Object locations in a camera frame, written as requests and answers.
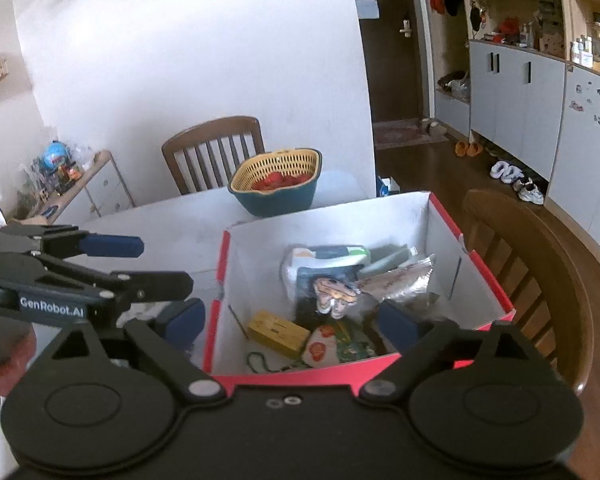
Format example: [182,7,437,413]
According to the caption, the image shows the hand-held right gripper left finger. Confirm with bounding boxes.
[32,297,227,402]

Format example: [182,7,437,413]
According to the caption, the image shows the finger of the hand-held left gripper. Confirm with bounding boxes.
[105,271,195,306]
[0,226,145,259]

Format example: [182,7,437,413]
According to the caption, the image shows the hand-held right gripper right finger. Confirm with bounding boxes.
[359,300,563,403]

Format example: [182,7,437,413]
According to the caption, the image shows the kraft and silver snack packet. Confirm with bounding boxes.
[357,254,437,306]

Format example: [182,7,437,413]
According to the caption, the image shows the white pouch with red print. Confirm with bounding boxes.
[302,322,379,366]

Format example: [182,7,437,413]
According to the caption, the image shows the green bead chain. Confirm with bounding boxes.
[246,351,289,374]

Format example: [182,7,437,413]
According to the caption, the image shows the yellow box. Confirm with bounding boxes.
[247,310,311,360]

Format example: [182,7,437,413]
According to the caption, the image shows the dark blue pouch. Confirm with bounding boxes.
[295,266,362,324]

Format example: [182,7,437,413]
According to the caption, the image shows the red cardboard box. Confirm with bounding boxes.
[202,190,516,392]

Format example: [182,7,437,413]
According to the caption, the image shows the white green tissue pack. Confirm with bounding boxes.
[280,245,372,287]

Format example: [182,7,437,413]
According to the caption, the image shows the person's left hand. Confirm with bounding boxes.
[0,332,37,397]

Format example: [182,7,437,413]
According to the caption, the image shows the white sideboard with wooden top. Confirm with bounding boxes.
[10,150,136,227]

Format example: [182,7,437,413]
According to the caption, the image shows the blue round toy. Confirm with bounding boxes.
[40,141,69,169]

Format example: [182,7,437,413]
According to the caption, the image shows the brown wooden chair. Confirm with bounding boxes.
[462,189,596,397]
[161,116,266,196]

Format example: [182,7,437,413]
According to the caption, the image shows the pile of red strawberries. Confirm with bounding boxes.
[251,171,301,191]

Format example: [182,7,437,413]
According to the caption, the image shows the yellow strainer basket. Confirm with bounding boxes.
[228,148,323,196]

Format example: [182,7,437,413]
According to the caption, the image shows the white shoes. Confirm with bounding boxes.
[490,161,524,184]

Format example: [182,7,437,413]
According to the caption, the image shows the white sneakers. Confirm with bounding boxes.
[512,177,546,206]

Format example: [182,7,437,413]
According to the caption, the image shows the patterned doormat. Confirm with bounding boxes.
[372,120,434,150]

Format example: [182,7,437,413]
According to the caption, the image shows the grey two-door cabinet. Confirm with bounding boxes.
[469,40,566,182]

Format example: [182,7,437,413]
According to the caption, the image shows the plastic bag on bench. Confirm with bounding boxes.
[436,71,471,101]

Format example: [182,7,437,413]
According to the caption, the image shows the white cabinet with stickers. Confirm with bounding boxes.
[547,62,600,242]

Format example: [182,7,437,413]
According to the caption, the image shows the dark brown door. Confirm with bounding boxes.
[356,0,426,127]

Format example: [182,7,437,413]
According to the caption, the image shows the cardboard box with holes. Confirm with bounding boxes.
[539,32,566,56]

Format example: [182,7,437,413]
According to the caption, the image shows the group of bottles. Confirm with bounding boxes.
[570,20,600,71]

